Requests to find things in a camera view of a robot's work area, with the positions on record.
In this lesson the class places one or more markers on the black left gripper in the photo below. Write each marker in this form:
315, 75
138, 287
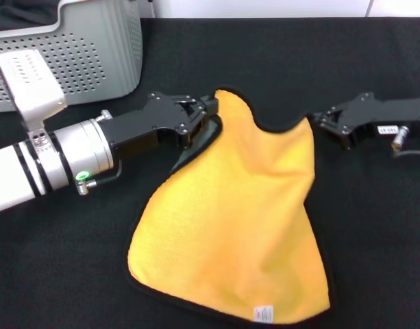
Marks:
148, 123

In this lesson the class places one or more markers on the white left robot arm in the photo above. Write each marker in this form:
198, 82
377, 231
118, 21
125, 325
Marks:
35, 171

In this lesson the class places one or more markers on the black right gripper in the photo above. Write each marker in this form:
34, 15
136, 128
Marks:
374, 116

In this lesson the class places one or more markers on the black cloth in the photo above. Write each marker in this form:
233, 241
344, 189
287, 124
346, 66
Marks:
21, 13

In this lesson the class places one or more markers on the yellow towel with black hem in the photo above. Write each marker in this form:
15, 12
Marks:
237, 212

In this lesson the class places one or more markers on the grey perforated storage box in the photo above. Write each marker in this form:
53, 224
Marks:
93, 58

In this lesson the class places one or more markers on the black tablecloth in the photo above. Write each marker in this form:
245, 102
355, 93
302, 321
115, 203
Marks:
59, 274

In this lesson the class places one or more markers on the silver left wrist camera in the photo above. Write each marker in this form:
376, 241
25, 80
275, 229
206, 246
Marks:
28, 85

